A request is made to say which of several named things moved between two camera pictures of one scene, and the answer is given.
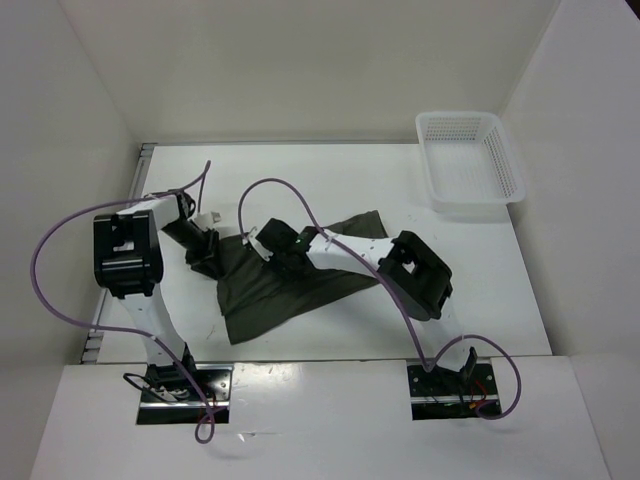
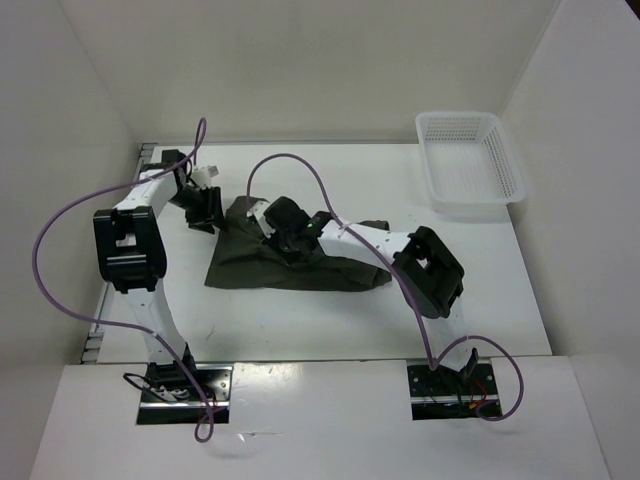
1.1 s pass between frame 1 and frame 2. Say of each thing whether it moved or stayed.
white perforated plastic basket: stayed
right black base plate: stayed
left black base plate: stayed
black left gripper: moved
